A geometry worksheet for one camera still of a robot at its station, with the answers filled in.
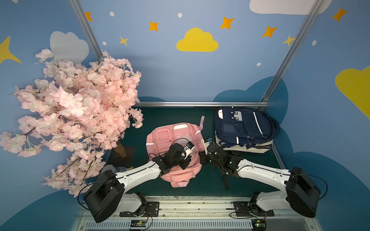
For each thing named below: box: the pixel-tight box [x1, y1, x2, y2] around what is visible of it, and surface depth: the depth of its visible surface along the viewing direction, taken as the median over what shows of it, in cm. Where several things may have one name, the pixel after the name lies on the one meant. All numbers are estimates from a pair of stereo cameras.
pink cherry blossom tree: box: [0, 48, 145, 195], surface depth 58 cm
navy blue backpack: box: [214, 105, 280, 154], surface depth 103 cm
